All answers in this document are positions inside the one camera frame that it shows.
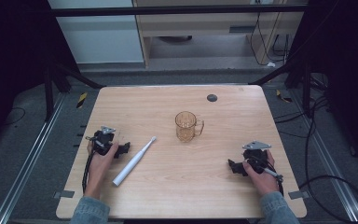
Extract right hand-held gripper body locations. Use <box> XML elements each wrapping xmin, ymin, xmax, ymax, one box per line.
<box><xmin>241</xmin><ymin>140</ymin><xmax>273</xmax><ymax>175</ymax></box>

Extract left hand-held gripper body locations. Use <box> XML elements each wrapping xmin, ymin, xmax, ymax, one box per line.
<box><xmin>85</xmin><ymin>125</ymin><xmax>121</xmax><ymax>157</ymax></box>

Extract person's right hand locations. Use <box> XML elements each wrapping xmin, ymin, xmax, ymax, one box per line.
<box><xmin>241</xmin><ymin>149</ymin><xmax>281</xmax><ymax>197</ymax></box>

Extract person's left hand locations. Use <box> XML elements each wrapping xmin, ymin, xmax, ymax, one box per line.
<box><xmin>84</xmin><ymin>140</ymin><xmax>119</xmax><ymax>201</ymax></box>

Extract white electric toothbrush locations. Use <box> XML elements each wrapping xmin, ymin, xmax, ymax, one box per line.
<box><xmin>111</xmin><ymin>135</ymin><xmax>158</xmax><ymax>188</ymax></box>

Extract yellow black striped tape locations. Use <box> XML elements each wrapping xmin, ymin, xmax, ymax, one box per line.
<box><xmin>275</xmin><ymin>89</ymin><xmax>293</xmax><ymax>104</ymax></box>
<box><xmin>76</xmin><ymin>91</ymin><xmax>89</xmax><ymax>109</ymax></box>

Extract amber glass mug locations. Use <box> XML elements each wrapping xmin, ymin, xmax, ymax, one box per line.
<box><xmin>174</xmin><ymin>110</ymin><xmax>206</xmax><ymax>144</ymax></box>

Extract black metal stand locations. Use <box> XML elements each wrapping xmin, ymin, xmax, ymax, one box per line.
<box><xmin>43</xmin><ymin>52</ymin><xmax>106</xmax><ymax>123</ymax></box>
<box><xmin>248</xmin><ymin>52</ymin><xmax>327</xmax><ymax>119</ymax></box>

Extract white cabinet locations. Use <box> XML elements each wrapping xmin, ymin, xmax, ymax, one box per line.
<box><xmin>48</xmin><ymin>0</ymin><xmax>145</xmax><ymax>64</ymax></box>

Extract wooden desk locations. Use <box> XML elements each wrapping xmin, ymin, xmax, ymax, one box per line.
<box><xmin>131</xmin><ymin>0</ymin><xmax>309</xmax><ymax>69</ymax></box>

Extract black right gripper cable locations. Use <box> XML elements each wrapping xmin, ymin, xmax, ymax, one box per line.
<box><xmin>246</xmin><ymin>157</ymin><xmax>285</xmax><ymax>198</ymax></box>

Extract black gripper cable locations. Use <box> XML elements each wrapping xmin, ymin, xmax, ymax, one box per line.
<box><xmin>81</xmin><ymin>148</ymin><xmax>95</xmax><ymax>194</ymax></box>
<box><xmin>246</xmin><ymin>157</ymin><xmax>285</xmax><ymax>198</ymax></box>

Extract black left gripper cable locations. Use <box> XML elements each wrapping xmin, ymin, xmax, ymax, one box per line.
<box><xmin>81</xmin><ymin>148</ymin><xmax>95</xmax><ymax>194</ymax></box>

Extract black floor cable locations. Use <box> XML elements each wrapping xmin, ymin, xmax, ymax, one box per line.
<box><xmin>273</xmin><ymin>92</ymin><xmax>358</xmax><ymax>224</ymax></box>

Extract grey metal table bracket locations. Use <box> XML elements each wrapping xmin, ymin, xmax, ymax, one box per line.
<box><xmin>53</xmin><ymin>189</ymin><xmax>76</xmax><ymax>200</ymax></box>
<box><xmin>287</xmin><ymin>189</ymin><xmax>310</xmax><ymax>201</ymax></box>

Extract aluminium floor rail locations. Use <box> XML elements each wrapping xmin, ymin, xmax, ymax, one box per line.
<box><xmin>288</xmin><ymin>90</ymin><xmax>358</xmax><ymax>223</ymax></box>
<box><xmin>0</xmin><ymin>92</ymin><xmax>67</xmax><ymax>224</ymax></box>

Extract black hanging cables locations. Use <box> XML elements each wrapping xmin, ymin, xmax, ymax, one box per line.
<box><xmin>249</xmin><ymin>0</ymin><xmax>293</xmax><ymax>67</ymax></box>

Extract black horizontal frame bar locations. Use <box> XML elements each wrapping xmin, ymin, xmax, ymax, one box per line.
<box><xmin>49</xmin><ymin>4</ymin><xmax>310</xmax><ymax>18</ymax></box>

